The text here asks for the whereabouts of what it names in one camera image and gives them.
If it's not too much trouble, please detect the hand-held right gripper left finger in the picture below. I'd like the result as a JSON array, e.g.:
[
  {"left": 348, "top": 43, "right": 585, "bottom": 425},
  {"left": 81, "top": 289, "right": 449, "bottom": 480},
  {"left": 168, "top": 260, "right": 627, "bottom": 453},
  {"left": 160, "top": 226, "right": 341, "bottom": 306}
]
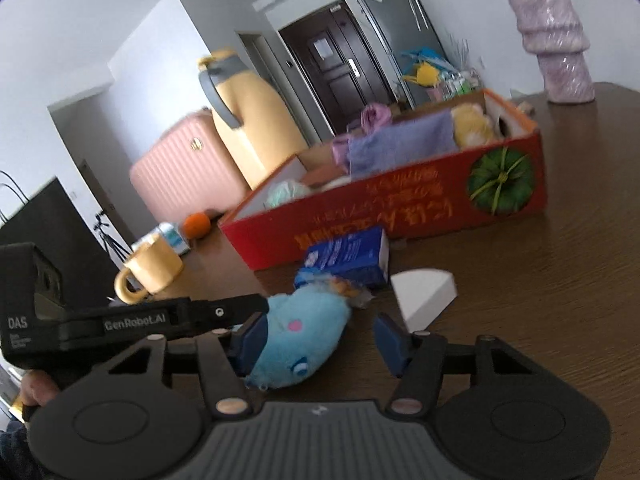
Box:
[{"left": 106, "top": 311, "right": 272, "bottom": 419}]

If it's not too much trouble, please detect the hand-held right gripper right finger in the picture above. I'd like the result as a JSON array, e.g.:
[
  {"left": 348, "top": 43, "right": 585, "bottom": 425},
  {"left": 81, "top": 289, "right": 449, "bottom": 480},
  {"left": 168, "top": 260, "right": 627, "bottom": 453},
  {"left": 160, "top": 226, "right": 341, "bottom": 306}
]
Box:
[{"left": 373, "top": 311, "right": 539, "bottom": 417}]

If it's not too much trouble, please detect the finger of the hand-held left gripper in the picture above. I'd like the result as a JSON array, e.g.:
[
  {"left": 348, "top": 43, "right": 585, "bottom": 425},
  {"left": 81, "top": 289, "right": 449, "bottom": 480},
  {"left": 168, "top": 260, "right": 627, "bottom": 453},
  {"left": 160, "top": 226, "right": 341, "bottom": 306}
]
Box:
[
  {"left": 187, "top": 294, "right": 270, "bottom": 331},
  {"left": 210, "top": 326, "right": 247, "bottom": 345}
]

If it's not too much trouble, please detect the light blue plush toy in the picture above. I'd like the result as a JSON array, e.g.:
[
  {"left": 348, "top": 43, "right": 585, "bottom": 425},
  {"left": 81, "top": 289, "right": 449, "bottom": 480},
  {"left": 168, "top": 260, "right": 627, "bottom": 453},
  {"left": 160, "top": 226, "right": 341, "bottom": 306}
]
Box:
[{"left": 239, "top": 277, "right": 373, "bottom": 391}]

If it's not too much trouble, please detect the white wedge sponge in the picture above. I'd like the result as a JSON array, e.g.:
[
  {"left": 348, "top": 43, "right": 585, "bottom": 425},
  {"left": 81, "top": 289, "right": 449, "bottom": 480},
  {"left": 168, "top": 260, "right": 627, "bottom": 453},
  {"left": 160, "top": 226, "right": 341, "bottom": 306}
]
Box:
[{"left": 391, "top": 269, "right": 458, "bottom": 333}]

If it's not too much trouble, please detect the clear iridescent plastic bag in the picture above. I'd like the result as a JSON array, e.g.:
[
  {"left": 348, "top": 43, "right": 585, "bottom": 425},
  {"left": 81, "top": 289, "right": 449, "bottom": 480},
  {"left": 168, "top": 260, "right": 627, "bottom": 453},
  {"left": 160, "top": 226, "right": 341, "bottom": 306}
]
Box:
[{"left": 265, "top": 180, "right": 313, "bottom": 209}]

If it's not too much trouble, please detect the red cardboard box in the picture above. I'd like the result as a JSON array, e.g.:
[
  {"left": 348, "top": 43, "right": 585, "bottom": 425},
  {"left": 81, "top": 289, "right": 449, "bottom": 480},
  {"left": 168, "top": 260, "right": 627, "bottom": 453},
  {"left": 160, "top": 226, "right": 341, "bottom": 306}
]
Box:
[{"left": 218, "top": 87, "right": 548, "bottom": 272}]

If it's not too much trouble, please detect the purple towel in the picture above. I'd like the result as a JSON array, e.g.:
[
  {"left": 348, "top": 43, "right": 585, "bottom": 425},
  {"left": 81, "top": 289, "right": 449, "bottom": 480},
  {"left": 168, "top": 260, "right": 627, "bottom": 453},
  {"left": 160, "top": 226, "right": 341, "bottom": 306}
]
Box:
[{"left": 347, "top": 111, "right": 461, "bottom": 177}]

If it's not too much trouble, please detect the purple satin scrunchie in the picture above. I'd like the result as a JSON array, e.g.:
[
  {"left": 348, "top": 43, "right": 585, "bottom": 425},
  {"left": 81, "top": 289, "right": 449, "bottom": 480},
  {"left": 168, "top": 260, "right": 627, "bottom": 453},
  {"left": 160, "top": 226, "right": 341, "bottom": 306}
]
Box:
[{"left": 360, "top": 104, "right": 394, "bottom": 133}]

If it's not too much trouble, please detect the white and yellow plush toy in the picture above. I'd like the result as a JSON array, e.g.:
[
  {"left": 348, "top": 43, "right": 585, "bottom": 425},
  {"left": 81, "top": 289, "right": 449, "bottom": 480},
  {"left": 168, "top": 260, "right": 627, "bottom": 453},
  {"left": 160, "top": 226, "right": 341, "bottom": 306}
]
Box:
[{"left": 450, "top": 102, "right": 506, "bottom": 150}]

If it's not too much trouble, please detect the person's left hand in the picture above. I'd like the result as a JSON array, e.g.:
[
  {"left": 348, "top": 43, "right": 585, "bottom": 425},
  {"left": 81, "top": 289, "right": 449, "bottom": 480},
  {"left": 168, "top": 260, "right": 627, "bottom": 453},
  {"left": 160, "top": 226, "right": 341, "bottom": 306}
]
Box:
[{"left": 18, "top": 370, "right": 64, "bottom": 409}]

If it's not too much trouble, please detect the yellow mug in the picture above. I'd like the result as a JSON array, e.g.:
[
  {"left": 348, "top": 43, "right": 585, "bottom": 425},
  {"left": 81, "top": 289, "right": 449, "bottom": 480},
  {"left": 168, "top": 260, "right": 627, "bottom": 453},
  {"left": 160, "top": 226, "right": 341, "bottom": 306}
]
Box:
[{"left": 114, "top": 234, "right": 184, "bottom": 305}]

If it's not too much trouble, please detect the orange fruit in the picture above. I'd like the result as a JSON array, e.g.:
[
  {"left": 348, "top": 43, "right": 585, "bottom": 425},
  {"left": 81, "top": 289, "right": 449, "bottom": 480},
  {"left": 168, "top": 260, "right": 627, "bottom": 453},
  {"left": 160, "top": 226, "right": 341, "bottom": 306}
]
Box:
[{"left": 182, "top": 212, "right": 211, "bottom": 239}]

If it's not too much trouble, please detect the blue and white tissue packet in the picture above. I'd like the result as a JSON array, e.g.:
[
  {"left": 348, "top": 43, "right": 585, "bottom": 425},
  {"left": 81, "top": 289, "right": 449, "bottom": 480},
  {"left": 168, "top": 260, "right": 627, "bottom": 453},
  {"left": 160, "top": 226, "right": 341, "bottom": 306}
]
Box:
[{"left": 132, "top": 223, "right": 191, "bottom": 257}]

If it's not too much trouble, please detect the blue printed packet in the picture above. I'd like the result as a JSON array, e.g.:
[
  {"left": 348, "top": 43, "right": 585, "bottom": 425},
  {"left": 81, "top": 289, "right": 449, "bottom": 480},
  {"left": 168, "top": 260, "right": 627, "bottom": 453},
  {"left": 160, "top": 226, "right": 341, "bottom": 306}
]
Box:
[{"left": 304, "top": 226, "right": 391, "bottom": 288}]

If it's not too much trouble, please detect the black tripod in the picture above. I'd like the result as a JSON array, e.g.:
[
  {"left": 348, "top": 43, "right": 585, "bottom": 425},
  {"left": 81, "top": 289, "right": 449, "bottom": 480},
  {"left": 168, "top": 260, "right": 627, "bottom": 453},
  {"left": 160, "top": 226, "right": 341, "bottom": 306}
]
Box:
[{"left": 94, "top": 212, "right": 132, "bottom": 262}]

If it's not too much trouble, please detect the pink ribbed suitcase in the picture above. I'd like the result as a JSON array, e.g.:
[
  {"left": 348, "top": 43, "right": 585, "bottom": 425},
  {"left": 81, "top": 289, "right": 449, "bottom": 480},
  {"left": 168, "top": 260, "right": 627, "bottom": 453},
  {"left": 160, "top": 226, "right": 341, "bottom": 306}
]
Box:
[{"left": 129, "top": 112, "right": 251, "bottom": 223}]

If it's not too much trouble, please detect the yellow thermos jug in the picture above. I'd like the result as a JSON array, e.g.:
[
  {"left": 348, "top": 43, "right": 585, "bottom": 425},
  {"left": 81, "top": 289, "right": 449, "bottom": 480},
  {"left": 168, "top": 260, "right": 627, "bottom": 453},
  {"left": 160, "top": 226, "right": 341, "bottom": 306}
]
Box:
[{"left": 196, "top": 50, "right": 308, "bottom": 191}]

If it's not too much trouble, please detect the grey interior door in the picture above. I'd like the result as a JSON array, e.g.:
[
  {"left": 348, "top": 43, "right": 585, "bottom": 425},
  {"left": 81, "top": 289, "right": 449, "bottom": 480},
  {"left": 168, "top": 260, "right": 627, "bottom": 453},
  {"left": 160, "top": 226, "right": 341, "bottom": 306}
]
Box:
[{"left": 237, "top": 32, "right": 321, "bottom": 143}]

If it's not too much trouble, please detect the dark brown door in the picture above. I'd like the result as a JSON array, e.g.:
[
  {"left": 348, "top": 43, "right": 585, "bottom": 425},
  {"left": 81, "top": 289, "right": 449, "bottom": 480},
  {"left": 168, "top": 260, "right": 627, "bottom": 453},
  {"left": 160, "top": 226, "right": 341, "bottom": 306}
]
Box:
[{"left": 279, "top": 0, "right": 396, "bottom": 133}]

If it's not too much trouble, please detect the storage cart with bottles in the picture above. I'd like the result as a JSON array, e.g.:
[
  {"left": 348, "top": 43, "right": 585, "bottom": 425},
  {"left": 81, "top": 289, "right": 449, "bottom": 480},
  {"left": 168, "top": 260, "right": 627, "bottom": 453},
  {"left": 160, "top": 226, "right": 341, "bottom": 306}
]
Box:
[{"left": 400, "top": 47, "right": 483, "bottom": 106}]

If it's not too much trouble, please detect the grey refrigerator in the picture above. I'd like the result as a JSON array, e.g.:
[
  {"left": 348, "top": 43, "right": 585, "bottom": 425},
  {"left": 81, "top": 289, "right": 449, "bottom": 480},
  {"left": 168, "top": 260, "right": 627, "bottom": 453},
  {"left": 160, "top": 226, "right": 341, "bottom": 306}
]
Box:
[{"left": 350, "top": 0, "right": 448, "bottom": 106}]

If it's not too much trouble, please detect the purple ribbed vase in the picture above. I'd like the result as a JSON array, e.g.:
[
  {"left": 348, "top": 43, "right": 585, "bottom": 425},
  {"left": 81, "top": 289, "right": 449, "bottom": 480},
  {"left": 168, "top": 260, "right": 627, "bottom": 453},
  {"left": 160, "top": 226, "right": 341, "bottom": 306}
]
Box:
[{"left": 501, "top": 0, "right": 596, "bottom": 105}]

